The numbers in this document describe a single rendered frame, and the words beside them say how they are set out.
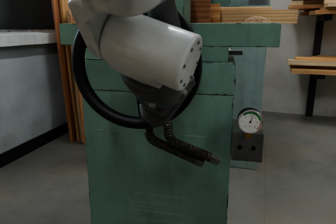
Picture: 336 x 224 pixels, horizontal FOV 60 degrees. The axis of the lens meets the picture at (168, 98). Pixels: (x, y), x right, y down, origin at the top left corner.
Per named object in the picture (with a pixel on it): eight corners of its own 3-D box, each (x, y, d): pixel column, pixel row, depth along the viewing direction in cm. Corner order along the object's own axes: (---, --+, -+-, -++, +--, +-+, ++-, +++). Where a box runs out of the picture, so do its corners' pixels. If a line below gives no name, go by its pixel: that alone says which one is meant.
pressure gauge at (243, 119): (236, 140, 74) (238, 109, 72) (235, 135, 78) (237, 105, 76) (262, 142, 73) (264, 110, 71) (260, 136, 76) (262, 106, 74)
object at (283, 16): (118, 24, 95) (118, 11, 94) (120, 24, 97) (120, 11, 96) (296, 23, 85) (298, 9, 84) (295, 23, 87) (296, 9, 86)
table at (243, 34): (39, 46, 75) (37, 22, 73) (91, 41, 104) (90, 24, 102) (289, 50, 64) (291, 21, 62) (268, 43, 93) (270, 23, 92)
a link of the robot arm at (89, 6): (155, 92, 34) (138, 4, 22) (92, 65, 36) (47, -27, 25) (180, 51, 37) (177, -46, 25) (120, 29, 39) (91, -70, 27)
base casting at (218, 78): (79, 89, 86) (77, 58, 84) (136, 65, 141) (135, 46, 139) (235, 96, 78) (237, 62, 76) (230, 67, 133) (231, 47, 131)
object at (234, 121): (231, 160, 78) (232, 132, 76) (230, 143, 90) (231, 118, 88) (263, 163, 77) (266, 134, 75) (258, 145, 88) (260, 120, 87)
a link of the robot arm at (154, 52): (182, 117, 38) (168, 90, 28) (114, 87, 41) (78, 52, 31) (216, 44, 41) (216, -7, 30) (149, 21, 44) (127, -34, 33)
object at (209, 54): (85, 59, 83) (84, 45, 82) (112, 53, 103) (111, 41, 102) (228, 62, 76) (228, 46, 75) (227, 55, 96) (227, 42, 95)
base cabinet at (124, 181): (93, 288, 102) (78, 90, 85) (139, 196, 157) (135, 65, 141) (223, 310, 94) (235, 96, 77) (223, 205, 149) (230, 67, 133)
